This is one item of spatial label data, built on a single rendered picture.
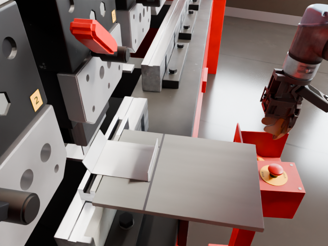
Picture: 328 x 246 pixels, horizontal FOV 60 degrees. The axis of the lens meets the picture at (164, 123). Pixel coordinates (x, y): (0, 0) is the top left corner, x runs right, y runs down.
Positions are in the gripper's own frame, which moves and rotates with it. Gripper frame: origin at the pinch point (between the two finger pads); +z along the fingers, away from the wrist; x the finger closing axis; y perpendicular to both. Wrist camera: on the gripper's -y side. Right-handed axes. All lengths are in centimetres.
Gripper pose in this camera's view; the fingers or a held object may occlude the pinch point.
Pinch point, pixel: (277, 135)
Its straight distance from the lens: 87.2
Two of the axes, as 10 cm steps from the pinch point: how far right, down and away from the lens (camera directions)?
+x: -0.7, 6.3, -7.7
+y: -9.9, -1.1, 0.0
